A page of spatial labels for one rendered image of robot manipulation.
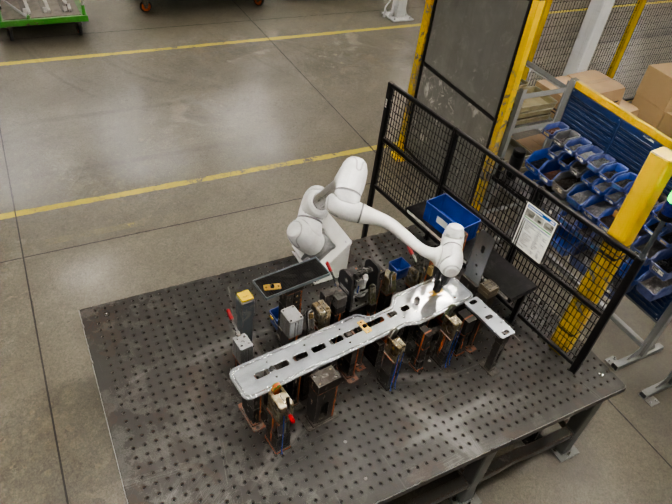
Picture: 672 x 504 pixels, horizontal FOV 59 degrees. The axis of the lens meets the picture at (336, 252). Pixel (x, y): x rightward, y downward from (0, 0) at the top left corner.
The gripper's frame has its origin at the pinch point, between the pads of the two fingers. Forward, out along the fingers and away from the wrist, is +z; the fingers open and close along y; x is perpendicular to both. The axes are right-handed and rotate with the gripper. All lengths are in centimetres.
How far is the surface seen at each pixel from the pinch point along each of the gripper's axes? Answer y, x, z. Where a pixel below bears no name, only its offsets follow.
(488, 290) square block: 15.5, 22.8, 0.2
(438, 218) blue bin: -40, 34, -5
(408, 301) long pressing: -2.8, -16.6, 6.0
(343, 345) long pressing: 5, -64, 6
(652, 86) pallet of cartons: -120, 397, 17
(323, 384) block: 20, -86, 3
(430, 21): -224, 179, -36
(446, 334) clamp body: 21.2, -9.1, 12.1
